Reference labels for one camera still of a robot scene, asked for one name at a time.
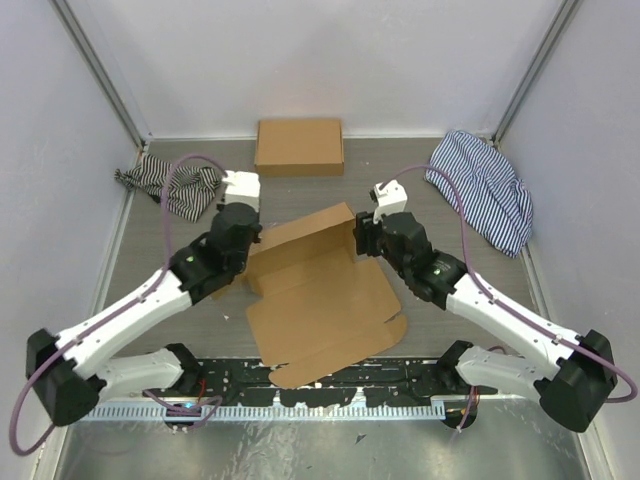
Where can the left aluminium corner post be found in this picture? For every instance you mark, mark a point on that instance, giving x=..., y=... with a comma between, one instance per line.
x=88, y=53

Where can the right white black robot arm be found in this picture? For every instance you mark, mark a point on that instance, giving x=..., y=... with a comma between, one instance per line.
x=569, y=375

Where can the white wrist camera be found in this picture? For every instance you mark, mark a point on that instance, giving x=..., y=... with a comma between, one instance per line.
x=390, y=198
x=241, y=187

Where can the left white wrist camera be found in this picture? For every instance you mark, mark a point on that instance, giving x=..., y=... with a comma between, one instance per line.
x=241, y=187

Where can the aluminium corner post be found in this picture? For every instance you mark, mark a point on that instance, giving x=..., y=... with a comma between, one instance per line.
x=551, y=39
x=88, y=53

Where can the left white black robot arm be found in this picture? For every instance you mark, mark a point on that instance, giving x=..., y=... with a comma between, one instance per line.
x=74, y=371

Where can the black white striped cloth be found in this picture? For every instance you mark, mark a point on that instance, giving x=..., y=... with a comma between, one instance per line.
x=191, y=189

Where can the folded brown cardboard box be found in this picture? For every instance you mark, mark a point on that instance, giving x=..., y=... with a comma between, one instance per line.
x=299, y=147

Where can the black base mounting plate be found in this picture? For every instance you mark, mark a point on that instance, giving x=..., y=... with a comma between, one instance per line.
x=385, y=381

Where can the grey slotted cable duct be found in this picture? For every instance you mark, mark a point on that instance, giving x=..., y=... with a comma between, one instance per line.
x=148, y=411

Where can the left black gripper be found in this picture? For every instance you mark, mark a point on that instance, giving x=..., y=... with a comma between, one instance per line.
x=258, y=234

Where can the right aluminium corner post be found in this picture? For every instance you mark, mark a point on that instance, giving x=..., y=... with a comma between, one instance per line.
x=551, y=39

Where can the blue white striped cloth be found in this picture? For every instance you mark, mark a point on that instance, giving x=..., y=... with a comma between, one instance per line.
x=496, y=203

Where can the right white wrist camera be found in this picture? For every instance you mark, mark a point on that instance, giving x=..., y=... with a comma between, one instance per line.
x=390, y=198

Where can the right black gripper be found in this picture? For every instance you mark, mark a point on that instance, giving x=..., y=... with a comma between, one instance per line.
x=365, y=232

